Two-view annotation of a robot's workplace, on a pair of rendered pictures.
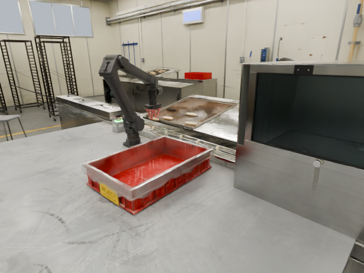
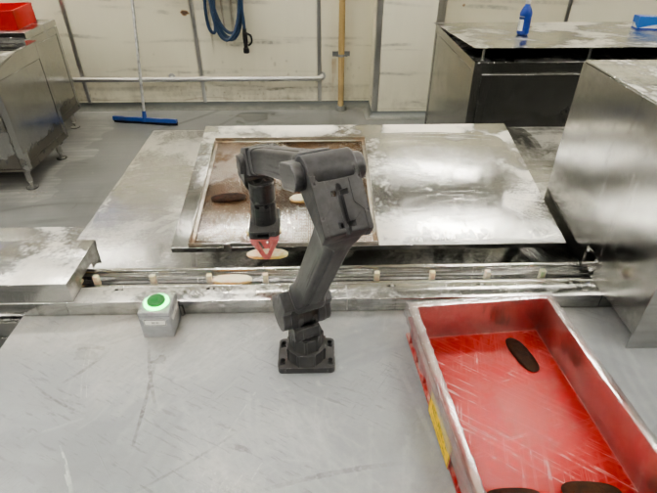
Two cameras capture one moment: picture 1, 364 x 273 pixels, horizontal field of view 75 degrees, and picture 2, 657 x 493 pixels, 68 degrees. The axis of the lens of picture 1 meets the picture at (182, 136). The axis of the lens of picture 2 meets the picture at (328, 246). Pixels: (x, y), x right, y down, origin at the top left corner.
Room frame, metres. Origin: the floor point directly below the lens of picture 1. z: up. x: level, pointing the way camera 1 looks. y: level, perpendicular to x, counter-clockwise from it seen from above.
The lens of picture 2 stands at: (0.81, 0.79, 1.63)
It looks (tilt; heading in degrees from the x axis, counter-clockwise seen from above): 35 degrees down; 313
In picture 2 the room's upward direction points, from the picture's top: straight up
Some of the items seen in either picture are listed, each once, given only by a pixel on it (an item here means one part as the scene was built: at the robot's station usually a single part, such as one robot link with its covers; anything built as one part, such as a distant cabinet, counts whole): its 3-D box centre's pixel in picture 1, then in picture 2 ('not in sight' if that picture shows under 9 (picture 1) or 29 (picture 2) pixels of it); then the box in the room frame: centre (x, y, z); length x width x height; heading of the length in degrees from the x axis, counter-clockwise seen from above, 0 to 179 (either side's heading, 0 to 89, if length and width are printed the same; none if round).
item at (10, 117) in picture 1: (7, 130); not in sight; (3.66, 2.83, 0.23); 0.36 x 0.36 x 0.46; 0
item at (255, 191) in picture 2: (152, 92); (260, 188); (1.58, 0.19, 1.11); 0.07 x 0.06 x 0.07; 157
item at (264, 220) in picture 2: (153, 101); (263, 212); (1.57, 0.19, 1.04); 0.10 x 0.07 x 0.07; 135
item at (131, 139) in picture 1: (132, 139); (306, 344); (1.34, 0.29, 0.86); 0.12 x 0.09 x 0.08; 44
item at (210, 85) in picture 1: (197, 98); (15, 84); (5.35, -0.37, 0.44); 0.70 x 0.55 x 0.87; 44
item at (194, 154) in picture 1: (152, 165); (520, 400); (0.94, 0.13, 0.87); 0.49 x 0.34 x 0.10; 139
